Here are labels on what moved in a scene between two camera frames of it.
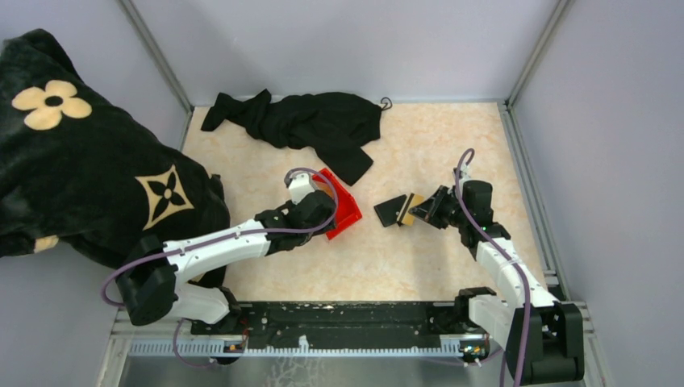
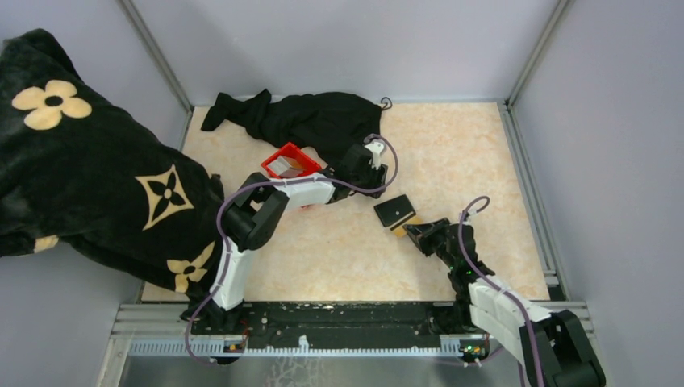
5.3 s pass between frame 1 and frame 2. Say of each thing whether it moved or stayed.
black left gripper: moved
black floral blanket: stayed
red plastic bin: moved
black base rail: stayed
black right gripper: moved
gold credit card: moved
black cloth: stayed
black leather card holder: stayed
